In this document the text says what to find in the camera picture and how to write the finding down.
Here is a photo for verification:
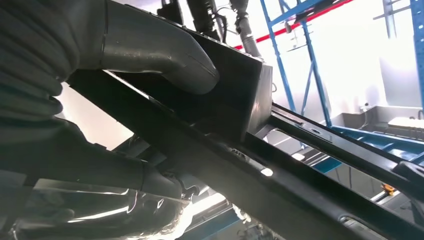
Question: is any blue metal shelf rack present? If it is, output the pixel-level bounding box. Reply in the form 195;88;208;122
259;0;424;163

